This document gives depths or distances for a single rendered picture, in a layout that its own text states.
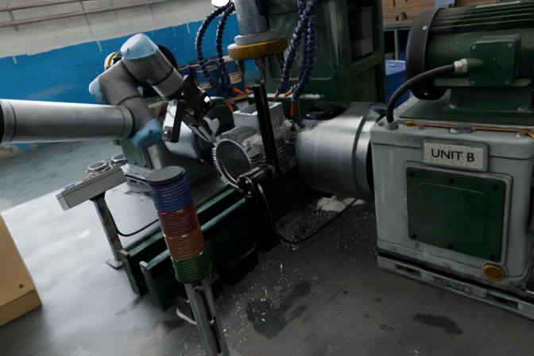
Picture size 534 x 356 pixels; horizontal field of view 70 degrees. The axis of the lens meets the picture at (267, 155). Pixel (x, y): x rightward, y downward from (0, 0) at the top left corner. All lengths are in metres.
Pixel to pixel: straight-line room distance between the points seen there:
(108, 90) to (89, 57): 5.71
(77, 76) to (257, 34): 5.67
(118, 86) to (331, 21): 0.65
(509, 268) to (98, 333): 0.88
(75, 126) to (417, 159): 0.67
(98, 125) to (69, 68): 5.80
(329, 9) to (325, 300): 0.81
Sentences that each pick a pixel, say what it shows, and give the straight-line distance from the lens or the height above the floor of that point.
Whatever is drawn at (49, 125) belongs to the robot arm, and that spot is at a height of 1.30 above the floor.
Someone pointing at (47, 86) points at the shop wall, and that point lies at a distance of 6.58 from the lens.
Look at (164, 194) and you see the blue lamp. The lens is 0.59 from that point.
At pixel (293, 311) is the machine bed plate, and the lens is 0.91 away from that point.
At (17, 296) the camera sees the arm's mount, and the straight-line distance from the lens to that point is 1.21.
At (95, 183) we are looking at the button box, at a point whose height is 1.06.
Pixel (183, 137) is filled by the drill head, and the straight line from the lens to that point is 1.32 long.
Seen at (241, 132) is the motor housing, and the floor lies 1.10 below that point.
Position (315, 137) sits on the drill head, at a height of 1.11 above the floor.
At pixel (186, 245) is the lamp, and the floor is 1.10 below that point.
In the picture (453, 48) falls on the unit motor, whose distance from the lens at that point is 0.80.
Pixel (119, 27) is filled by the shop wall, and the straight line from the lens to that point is 6.85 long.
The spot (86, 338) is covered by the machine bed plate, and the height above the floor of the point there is 0.80.
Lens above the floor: 1.43
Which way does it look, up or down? 22 degrees down
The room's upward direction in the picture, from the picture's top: 10 degrees counter-clockwise
